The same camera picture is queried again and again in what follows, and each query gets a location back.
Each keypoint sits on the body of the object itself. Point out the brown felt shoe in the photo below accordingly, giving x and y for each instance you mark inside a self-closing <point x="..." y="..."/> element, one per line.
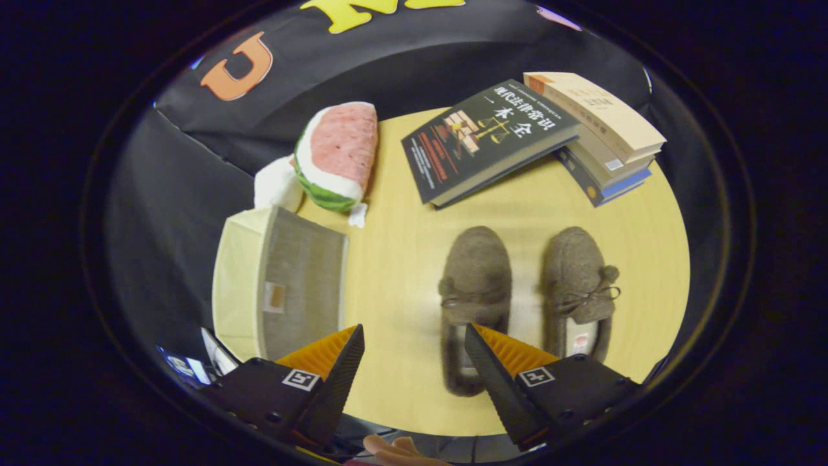
<point x="475" y="265"/>
<point x="572" y="265"/>

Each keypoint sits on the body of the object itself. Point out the white plush toy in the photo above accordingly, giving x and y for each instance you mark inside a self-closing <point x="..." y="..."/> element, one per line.
<point x="278" y="184"/>

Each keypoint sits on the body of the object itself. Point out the white flat object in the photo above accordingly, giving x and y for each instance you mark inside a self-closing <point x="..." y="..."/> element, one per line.
<point x="217" y="353"/>

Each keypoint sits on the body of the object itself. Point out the watermelon slice plush toy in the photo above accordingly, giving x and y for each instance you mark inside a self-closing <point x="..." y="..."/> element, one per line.
<point x="343" y="142"/>

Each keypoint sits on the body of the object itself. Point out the blue glossy object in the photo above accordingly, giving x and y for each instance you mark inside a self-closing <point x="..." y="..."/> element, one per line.
<point x="184" y="369"/>

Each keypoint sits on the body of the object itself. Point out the cream fabric storage box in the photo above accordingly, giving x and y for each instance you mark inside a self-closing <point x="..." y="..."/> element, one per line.
<point x="304" y="285"/>

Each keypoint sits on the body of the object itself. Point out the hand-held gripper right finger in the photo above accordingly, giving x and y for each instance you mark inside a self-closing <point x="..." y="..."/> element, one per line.
<point x="501" y="395"/>

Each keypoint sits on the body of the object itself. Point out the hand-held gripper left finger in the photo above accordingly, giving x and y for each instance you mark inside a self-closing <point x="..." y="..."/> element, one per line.
<point x="336" y="395"/>

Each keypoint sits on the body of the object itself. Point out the dark blue book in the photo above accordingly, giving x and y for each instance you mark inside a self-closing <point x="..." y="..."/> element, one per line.
<point x="585" y="184"/>

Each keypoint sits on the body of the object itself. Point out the tan spine book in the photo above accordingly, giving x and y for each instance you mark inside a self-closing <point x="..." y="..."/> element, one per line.
<point x="598" y="155"/>

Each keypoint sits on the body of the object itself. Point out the black cover book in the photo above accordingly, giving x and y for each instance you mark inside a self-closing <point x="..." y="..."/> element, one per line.
<point x="479" y="142"/>

